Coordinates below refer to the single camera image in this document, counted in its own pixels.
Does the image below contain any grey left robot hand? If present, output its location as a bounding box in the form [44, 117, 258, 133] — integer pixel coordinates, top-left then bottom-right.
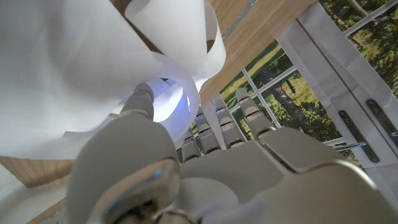
[65, 82, 398, 224]

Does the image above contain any white receipt paper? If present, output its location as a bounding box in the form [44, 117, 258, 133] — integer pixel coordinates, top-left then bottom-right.
[0, 0, 227, 224]

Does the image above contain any printed window forest backdrop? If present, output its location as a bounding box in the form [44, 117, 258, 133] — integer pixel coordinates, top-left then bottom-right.
[174, 0, 398, 206]

